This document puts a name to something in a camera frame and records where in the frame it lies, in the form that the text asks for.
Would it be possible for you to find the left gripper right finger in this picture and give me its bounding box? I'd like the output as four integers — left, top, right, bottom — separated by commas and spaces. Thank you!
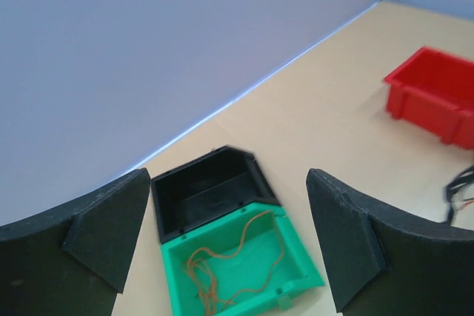
306, 169, 473, 315

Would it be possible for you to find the red plastic bin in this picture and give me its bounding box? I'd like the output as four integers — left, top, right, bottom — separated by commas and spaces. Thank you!
384, 47, 473, 150

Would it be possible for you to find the black cable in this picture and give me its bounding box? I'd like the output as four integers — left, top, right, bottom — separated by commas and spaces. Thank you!
442, 163, 474, 226

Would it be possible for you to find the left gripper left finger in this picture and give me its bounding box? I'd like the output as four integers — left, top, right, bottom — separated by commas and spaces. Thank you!
1, 169, 150, 315

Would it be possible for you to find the black plastic bin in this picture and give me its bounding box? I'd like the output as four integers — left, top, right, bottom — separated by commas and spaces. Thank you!
150, 145, 281, 244

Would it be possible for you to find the green plastic bin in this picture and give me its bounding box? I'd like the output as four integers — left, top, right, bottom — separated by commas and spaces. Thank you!
161, 203, 324, 315

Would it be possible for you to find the orange thin wire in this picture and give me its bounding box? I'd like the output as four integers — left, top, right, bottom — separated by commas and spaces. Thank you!
181, 210, 288, 316

